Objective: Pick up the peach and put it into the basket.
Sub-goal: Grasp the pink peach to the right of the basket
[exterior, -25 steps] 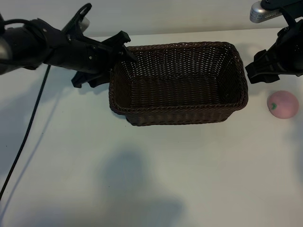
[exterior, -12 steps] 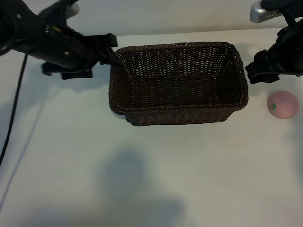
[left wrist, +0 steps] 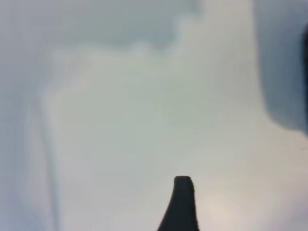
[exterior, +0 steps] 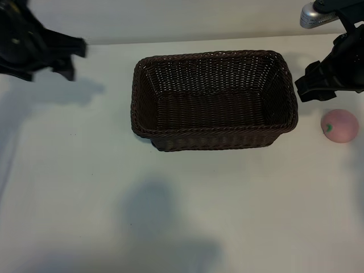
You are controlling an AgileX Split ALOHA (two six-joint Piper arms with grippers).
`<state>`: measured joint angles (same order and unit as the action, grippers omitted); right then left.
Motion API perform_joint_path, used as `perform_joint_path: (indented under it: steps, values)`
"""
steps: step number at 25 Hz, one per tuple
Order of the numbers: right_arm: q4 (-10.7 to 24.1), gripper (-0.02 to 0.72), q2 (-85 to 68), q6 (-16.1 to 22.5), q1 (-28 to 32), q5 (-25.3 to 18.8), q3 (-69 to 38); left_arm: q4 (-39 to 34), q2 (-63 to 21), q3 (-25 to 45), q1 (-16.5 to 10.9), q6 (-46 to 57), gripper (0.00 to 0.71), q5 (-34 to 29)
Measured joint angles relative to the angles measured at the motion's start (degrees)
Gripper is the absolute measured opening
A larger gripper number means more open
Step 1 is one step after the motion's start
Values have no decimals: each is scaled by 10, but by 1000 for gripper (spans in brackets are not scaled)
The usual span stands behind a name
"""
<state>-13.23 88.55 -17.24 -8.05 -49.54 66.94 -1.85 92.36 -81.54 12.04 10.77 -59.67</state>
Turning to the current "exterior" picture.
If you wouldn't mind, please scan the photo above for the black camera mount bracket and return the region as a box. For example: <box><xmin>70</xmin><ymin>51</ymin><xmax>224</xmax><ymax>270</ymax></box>
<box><xmin>312</xmin><ymin>0</ymin><xmax>364</xmax><ymax>36</ymax></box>

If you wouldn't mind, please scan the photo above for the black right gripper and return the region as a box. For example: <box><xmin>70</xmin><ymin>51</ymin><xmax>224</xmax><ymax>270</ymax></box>
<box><xmin>294</xmin><ymin>24</ymin><xmax>364</xmax><ymax>104</ymax></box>

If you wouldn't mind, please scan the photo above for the pink peach with green leaf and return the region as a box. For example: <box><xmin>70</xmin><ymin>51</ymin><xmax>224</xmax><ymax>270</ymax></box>
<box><xmin>320</xmin><ymin>109</ymin><xmax>360</xmax><ymax>144</ymax></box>

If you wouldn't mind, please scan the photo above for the dark brown wicker basket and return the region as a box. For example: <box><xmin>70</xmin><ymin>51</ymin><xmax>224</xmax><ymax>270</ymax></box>
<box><xmin>130</xmin><ymin>49</ymin><xmax>299</xmax><ymax>152</ymax></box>

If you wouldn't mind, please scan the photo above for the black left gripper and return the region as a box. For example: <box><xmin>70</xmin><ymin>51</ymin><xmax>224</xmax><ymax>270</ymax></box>
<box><xmin>0</xmin><ymin>0</ymin><xmax>88</xmax><ymax>82</ymax></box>

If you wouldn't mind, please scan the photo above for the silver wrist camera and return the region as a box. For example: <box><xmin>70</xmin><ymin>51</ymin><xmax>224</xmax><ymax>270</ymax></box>
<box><xmin>300</xmin><ymin>1</ymin><xmax>341</xmax><ymax>29</ymax></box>

